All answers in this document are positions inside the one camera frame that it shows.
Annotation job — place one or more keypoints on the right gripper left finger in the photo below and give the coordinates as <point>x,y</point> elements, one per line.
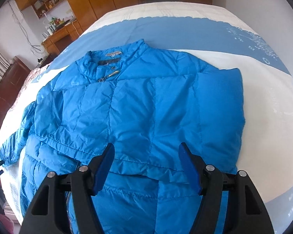
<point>48,211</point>

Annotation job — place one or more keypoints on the pink floral quilt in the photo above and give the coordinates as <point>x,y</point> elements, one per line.
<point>30,78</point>

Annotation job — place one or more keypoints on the wall shelf with items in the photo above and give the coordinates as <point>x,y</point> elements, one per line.
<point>41,7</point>

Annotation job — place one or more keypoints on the clutter on desk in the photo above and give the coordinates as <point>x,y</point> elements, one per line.
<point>54,24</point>

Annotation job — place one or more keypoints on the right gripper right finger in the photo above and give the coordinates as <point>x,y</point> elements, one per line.
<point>233,196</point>

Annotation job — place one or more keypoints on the wooden desk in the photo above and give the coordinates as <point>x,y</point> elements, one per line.
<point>62,38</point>

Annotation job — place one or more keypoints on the blue and white bed sheet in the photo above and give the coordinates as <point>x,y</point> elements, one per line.
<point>219,38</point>

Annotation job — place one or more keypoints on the blue puffer jacket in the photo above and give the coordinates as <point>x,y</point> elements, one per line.
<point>146,102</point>

